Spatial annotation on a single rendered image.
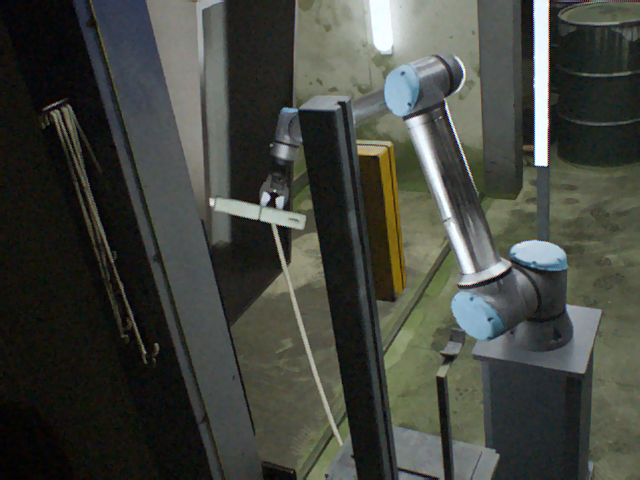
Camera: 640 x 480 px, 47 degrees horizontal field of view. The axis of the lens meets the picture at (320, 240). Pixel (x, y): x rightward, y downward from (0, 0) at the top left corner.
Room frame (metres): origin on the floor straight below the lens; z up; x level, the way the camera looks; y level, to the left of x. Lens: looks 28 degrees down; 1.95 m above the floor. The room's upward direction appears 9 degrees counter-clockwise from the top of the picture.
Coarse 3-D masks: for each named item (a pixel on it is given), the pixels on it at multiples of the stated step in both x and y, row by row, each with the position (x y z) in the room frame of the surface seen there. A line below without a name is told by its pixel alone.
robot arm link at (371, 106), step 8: (440, 56) 1.83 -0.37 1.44; (448, 56) 1.83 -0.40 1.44; (448, 64) 1.80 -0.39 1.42; (456, 64) 1.82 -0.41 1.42; (456, 72) 1.80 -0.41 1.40; (464, 72) 1.85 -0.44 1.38; (456, 80) 1.80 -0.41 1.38; (456, 88) 1.81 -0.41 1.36; (368, 96) 2.14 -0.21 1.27; (376, 96) 2.10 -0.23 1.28; (448, 96) 1.81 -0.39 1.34; (352, 104) 2.21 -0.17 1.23; (360, 104) 2.17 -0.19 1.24; (368, 104) 2.13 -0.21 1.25; (376, 104) 2.09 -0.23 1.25; (384, 104) 2.06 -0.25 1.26; (360, 112) 2.16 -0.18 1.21; (368, 112) 2.13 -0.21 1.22; (376, 112) 2.11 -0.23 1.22; (384, 112) 2.09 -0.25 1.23; (360, 120) 2.19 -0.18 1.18; (368, 120) 2.17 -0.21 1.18
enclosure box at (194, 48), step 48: (192, 0) 2.02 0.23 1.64; (240, 0) 2.65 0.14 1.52; (288, 0) 2.55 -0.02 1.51; (192, 48) 2.03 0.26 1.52; (240, 48) 2.67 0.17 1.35; (288, 48) 2.57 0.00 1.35; (192, 96) 2.04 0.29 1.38; (240, 96) 2.69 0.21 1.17; (288, 96) 2.58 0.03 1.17; (192, 144) 2.06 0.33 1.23; (240, 144) 2.71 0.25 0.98; (240, 192) 2.73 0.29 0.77; (240, 240) 2.75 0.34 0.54; (288, 240) 2.63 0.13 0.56; (240, 288) 2.46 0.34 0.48
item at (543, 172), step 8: (544, 168) 2.87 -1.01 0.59; (544, 176) 2.87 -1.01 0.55; (544, 184) 2.87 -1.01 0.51; (544, 192) 2.87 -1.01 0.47; (544, 200) 2.87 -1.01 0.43; (544, 208) 2.87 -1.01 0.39; (544, 216) 2.87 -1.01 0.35; (544, 224) 2.87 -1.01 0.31; (544, 232) 2.87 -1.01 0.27; (544, 240) 2.87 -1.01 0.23
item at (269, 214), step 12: (216, 204) 2.20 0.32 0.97; (228, 204) 2.20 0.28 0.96; (240, 204) 2.20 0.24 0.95; (252, 204) 2.21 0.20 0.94; (252, 216) 2.18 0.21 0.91; (264, 216) 2.18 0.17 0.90; (276, 216) 2.19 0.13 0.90; (288, 216) 2.19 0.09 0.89; (300, 216) 2.19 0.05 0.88; (300, 228) 2.17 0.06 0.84
